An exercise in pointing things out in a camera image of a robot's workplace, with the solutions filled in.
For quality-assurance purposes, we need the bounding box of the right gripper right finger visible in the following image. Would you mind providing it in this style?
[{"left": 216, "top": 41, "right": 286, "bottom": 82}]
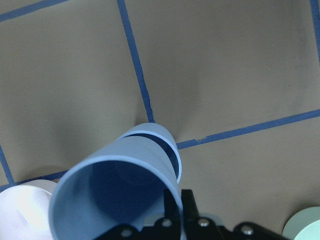
[{"left": 181, "top": 189, "right": 200, "bottom": 221}]

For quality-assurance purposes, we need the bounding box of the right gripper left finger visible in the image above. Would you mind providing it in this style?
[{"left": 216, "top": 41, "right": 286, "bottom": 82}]
[{"left": 163, "top": 189, "right": 180, "bottom": 220}]

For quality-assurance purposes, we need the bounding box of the blue cup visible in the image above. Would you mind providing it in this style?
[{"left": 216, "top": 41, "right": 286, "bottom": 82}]
[
  {"left": 118, "top": 122, "right": 182, "bottom": 184},
  {"left": 48, "top": 136, "right": 183, "bottom": 240}
]

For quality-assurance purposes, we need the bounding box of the mint green bowl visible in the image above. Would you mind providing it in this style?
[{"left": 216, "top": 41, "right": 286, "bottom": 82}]
[{"left": 282, "top": 206, "right": 320, "bottom": 240}]

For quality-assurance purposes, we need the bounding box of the pink bowl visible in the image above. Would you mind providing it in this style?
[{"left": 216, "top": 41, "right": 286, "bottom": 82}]
[{"left": 0, "top": 179, "right": 57, "bottom": 240}]

